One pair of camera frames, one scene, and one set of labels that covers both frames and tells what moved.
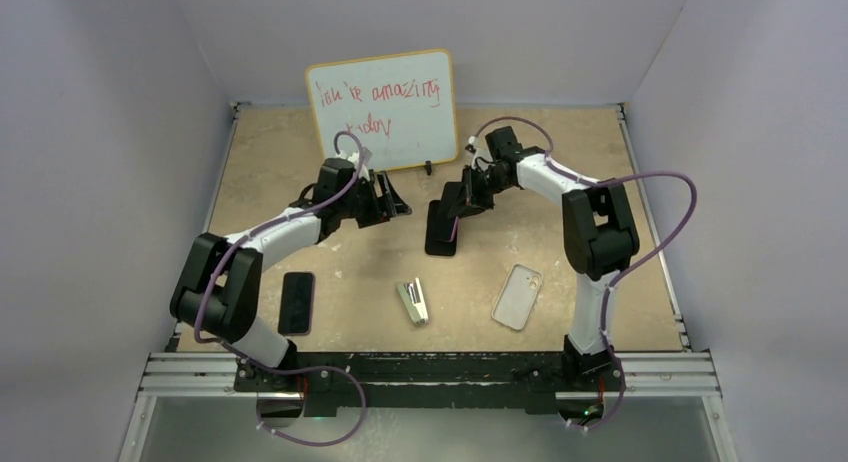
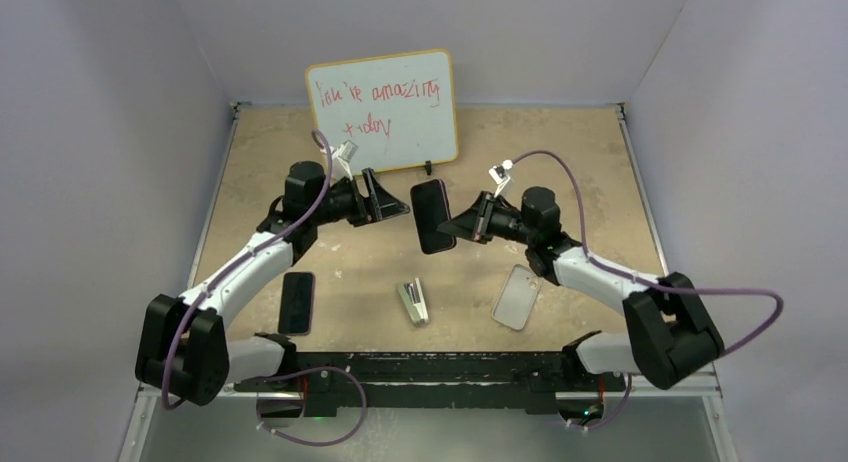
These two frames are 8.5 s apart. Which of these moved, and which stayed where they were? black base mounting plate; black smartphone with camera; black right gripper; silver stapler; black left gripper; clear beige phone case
Moved: black right gripper; black smartphone with camera
Stayed: silver stapler; black base mounting plate; clear beige phone case; black left gripper
